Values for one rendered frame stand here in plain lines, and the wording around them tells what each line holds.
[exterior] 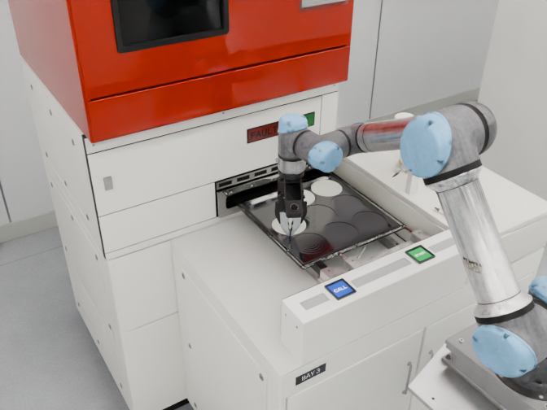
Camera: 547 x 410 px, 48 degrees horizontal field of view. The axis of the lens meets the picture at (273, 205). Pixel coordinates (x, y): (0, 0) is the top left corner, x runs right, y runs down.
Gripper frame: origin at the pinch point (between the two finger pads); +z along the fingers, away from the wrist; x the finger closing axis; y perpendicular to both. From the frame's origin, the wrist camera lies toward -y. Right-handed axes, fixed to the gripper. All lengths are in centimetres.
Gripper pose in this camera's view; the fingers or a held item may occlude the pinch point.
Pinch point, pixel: (290, 233)
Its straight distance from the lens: 175.1
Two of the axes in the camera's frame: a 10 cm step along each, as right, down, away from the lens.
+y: -0.4, -5.5, 8.3
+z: -0.1, 8.3, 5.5
